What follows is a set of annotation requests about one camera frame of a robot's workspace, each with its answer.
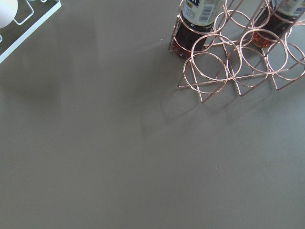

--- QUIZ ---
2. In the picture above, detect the tea bottle in rack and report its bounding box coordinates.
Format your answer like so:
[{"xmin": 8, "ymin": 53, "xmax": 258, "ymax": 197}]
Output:
[{"xmin": 173, "ymin": 0, "xmax": 225, "ymax": 58}]

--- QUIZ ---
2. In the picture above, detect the tea bottle rack front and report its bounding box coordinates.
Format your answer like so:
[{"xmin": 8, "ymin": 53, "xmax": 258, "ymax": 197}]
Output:
[{"xmin": 252, "ymin": 0, "xmax": 305, "ymax": 48}]

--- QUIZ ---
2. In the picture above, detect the white cup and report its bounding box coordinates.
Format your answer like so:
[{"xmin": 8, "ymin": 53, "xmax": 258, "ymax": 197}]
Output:
[{"xmin": 0, "ymin": 0, "xmax": 18, "ymax": 29}]

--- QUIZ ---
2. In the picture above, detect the copper wire bottle rack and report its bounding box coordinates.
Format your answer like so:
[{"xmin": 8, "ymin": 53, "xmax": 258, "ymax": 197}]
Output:
[{"xmin": 169, "ymin": 0, "xmax": 305, "ymax": 103}]

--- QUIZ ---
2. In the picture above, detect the white wire cup rack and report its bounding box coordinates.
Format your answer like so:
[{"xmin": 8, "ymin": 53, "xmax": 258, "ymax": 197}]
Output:
[{"xmin": 0, "ymin": 0, "xmax": 61, "ymax": 62}]

